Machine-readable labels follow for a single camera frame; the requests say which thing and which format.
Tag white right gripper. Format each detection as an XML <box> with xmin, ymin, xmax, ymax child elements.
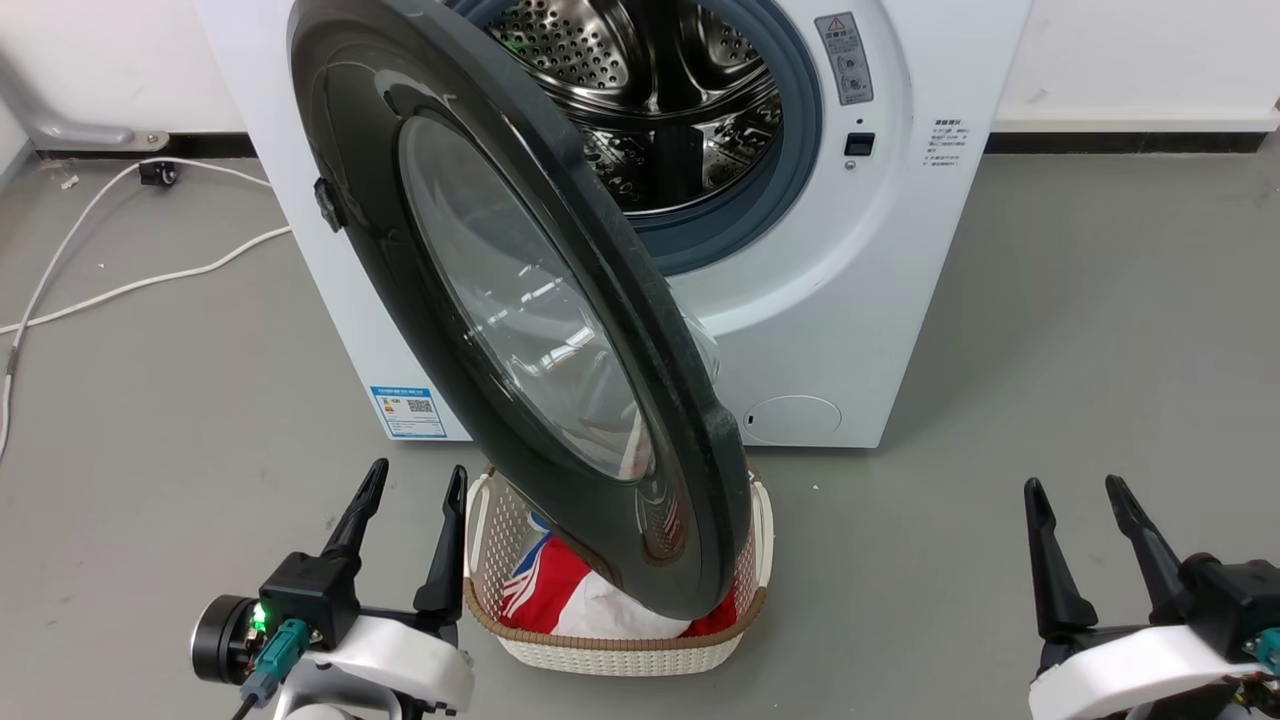
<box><xmin>1023</xmin><ymin>474</ymin><xmax>1263</xmax><ymax>720</ymax></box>

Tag grey-blue rubber door gasket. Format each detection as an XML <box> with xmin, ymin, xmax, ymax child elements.
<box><xmin>448</xmin><ymin>0</ymin><xmax>824</xmax><ymax>277</ymax></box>

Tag white front-load washing machine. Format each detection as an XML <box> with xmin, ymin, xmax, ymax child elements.
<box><xmin>195</xmin><ymin>0</ymin><xmax>1032</xmax><ymax>449</ymax></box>

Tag grey metal floor bracket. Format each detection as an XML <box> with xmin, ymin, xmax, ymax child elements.
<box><xmin>0</xmin><ymin>48</ymin><xmax>170</xmax><ymax>153</ymax></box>

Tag blue energy label sticker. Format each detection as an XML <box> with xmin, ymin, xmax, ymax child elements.
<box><xmin>369</xmin><ymin>386</ymin><xmax>449</xmax><ymax>440</ymax></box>

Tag white power cable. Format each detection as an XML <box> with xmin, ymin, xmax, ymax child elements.
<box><xmin>0</xmin><ymin>157</ymin><xmax>274</xmax><ymax>463</ymax></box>
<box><xmin>0</xmin><ymin>225</ymin><xmax>293</xmax><ymax>336</ymax></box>

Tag white woven laundry basket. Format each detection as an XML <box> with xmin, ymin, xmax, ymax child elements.
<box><xmin>463</xmin><ymin>464</ymin><xmax>776</xmax><ymax>678</ymax></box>

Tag red and white garment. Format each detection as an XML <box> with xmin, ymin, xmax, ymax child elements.
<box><xmin>499</xmin><ymin>513</ymin><xmax>740</xmax><ymax>642</ymax></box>

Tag perforated steel washer drum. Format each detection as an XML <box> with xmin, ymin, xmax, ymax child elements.
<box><xmin>480</xmin><ymin>0</ymin><xmax>787</xmax><ymax>217</ymax></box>

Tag round white filter cover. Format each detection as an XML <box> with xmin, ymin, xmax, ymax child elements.
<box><xmin>744</xmin><ymin>395</ymin><xmax>844</xmax><ymax>446</ymax></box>

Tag black round glass washer door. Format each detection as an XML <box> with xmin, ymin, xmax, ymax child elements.
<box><xmin>288</xmin><ymin>0</ymin><xmax>754</xmax><ymax>622</ymax></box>

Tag teal left camera cable plug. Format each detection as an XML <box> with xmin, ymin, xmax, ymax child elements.
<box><xmin>238</xmin><ymin>618</ymin><xmax>312</xmax><ymax>711</ymax></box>

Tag grey warning sticker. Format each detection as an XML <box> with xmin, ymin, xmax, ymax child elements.
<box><xmin>814</xmin><ymin>12</ymin><xmax>875</xmax><ymax>107</ymax></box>

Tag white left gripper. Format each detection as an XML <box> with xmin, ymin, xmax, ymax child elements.
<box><xmin>300</xmin><ymin>458</ymin><xmax>476</xmax><ymax>715</ymax></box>

